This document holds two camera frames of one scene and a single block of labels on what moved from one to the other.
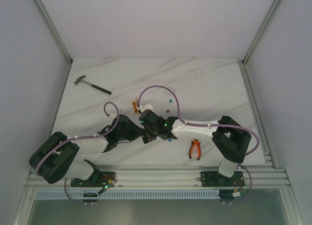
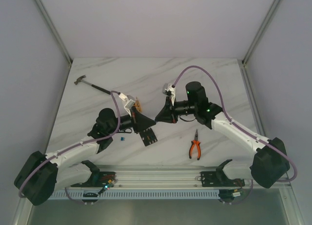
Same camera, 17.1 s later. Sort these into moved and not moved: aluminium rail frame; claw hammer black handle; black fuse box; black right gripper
Moved: black right gripper
Not moved: black fuse box; claw hammer black handle; aluminium rail frame
